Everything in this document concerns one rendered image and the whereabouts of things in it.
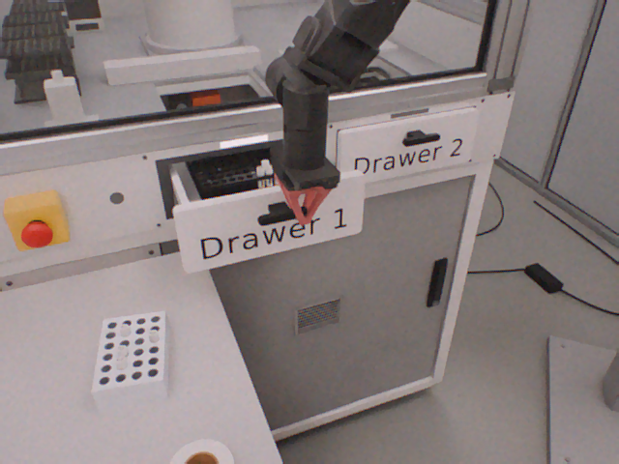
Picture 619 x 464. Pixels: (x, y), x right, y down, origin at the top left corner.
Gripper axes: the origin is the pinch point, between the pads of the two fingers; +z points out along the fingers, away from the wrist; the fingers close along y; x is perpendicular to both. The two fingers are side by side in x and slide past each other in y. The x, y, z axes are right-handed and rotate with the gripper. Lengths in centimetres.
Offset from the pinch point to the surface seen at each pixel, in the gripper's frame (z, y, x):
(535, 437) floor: 88, -4, -71
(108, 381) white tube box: 11.4, -10.1, 29.7
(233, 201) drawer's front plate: -2.7, 3.1, 9.3
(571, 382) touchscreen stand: 84, 5, -91
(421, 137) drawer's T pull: -2.1, 13.6, -28.2
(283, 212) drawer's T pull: -1.5, 0.0, 2.9
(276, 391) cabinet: 65, 19, -2
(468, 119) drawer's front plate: -2.5, 16.9, -40.7
